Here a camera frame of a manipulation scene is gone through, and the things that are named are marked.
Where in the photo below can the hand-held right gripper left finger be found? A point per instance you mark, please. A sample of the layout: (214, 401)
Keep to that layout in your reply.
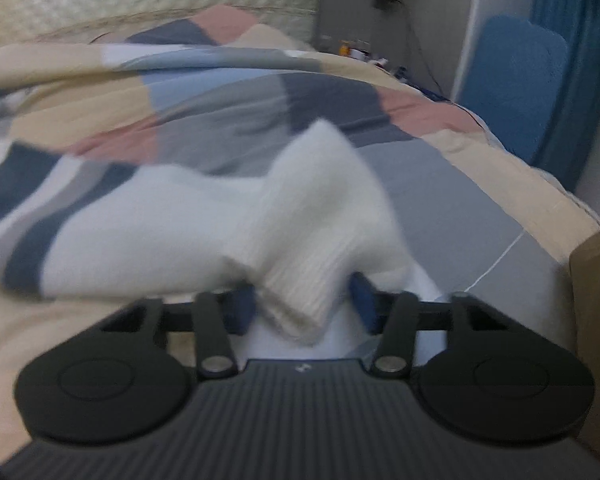
(242, 310)

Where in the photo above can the blue chair cushion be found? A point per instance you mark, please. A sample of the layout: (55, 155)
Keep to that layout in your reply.
(510, 85)

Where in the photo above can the white knit sweater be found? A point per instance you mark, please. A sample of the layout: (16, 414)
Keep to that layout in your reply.
(310, 220)

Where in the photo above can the checkered patchwork quilt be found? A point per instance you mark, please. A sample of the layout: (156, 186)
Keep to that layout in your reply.
(205, 90)

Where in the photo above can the white thread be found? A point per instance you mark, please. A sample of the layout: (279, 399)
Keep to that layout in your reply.
(500, 257)

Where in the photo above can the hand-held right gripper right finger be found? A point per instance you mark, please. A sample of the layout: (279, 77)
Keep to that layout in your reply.
(365, 305)

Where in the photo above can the blue curtain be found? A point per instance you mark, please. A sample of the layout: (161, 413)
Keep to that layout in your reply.
(580, 85)

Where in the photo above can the group of toiletry bottles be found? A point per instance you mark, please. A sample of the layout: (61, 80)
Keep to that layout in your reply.
(357, 51)

